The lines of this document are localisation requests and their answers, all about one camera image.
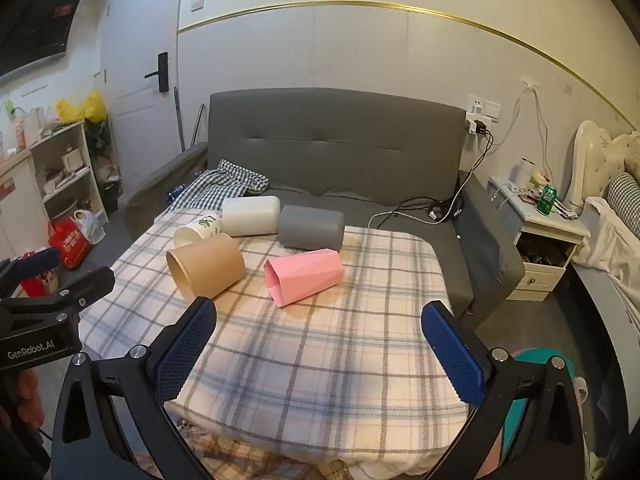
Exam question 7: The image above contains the white nightstand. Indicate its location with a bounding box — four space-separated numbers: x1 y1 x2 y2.
487 175 592 303

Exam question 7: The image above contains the white leaf print cup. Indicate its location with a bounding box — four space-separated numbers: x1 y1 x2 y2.
173 211 224 248

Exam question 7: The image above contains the plaid tablecloth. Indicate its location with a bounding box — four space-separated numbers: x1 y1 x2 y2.
80 207 471 480

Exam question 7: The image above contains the teal cloth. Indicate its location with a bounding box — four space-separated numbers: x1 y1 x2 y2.
500 347 577 463

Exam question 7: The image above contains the mop handle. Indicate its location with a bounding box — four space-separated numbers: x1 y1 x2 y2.
172 87 187 152

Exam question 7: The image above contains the yellow plastic bag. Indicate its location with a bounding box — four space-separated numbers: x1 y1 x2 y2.
54 90 109 125

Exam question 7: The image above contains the gold wall trim strip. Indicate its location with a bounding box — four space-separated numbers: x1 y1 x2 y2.
177 1 638 126

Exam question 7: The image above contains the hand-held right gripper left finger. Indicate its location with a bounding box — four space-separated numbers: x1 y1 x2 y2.
51 296 218 480

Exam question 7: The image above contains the black range hood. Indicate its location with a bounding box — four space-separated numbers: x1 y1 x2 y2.
0 0 101 80

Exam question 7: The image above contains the grey sofa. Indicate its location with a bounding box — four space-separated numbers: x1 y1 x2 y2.
122 88 526 331

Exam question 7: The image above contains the white wall cable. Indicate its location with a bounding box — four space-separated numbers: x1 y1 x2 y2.
500 85 553 196

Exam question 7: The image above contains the green checked cloth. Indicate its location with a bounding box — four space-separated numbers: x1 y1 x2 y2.
167 159 271 211

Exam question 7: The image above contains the orange plaid cloth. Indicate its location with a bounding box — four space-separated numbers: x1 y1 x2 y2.
135 412 361 480

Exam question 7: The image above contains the green can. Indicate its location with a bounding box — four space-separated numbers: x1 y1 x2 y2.
537 185 559 217

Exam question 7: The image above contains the white plastic bag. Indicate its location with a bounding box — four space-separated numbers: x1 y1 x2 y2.
75 209 107 244

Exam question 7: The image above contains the pink faceted cup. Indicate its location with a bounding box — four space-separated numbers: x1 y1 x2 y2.
263 248 346 309

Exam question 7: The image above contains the black door lock handle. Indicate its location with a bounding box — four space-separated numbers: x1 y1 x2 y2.
145 51 170 93

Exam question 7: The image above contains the white open shelf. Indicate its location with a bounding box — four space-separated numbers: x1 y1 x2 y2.
27 120 109 233

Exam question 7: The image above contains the grey plastic cup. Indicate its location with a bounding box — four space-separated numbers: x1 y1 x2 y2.
277 205 346 253

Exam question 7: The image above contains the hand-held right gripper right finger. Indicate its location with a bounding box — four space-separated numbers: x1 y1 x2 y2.
421 300 588 480

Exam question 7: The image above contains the white wall socket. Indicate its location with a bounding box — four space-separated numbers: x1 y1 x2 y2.
467 93 501 121

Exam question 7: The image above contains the white bed blanket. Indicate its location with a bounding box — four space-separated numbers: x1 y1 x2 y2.
571 196 640 321

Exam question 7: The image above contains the white plastic cup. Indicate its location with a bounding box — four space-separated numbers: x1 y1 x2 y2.
221 195 282 237

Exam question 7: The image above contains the black cable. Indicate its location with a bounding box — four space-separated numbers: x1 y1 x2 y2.
367 130 496 228

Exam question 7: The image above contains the person's left hand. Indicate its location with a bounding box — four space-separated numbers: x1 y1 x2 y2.
14 372 43 433

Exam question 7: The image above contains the brown paper cup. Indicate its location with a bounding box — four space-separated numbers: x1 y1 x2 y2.
166 233 246 303

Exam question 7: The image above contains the red paper bag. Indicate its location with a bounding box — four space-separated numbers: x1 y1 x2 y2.
48 217 92 271

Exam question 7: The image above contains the cream tufted headboard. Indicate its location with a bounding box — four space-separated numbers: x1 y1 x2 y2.
564 120 640 211

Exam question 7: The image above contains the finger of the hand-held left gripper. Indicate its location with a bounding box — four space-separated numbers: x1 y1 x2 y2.
0 266 117 330
0 247 62 297

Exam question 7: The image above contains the checked pillow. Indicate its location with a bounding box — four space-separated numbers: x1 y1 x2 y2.
606 172 640 237

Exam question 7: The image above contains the white door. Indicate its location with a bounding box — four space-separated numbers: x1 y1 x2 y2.
100 0 187 201

